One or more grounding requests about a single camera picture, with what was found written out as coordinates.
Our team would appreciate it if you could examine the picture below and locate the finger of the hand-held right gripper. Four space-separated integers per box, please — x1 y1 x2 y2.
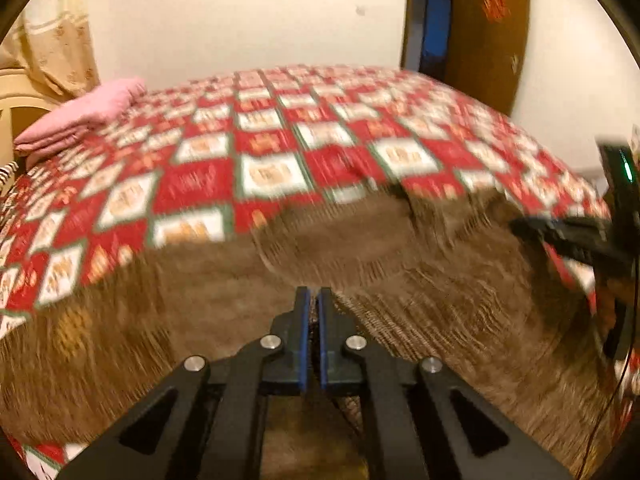
510 216 636 277

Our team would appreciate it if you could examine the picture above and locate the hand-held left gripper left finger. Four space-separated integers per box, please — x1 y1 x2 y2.
57 286 313 480

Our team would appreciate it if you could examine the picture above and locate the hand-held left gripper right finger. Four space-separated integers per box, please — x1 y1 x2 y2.
316 287 576 480

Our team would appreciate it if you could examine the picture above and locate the brown knitted garment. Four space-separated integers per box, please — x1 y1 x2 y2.
0 180 631 480

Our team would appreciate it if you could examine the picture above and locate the brown wooden door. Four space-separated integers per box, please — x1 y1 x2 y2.
446 0 532 117

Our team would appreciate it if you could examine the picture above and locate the red checkered printed bedspread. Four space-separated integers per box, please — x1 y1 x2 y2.
0 64 615 480

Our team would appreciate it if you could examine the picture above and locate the pink folded blanket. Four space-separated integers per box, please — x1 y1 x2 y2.
14 78 148 157

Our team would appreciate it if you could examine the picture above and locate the cream headboard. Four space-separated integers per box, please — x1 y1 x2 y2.
0 66 57 163

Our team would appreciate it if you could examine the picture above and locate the beige patterned curtain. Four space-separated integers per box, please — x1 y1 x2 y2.
0 2 102 100

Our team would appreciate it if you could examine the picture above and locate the black cable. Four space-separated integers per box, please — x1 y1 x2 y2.
589 280 640 463

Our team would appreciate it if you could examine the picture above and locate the dark door frame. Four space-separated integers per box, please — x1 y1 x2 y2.
400 0 457 82

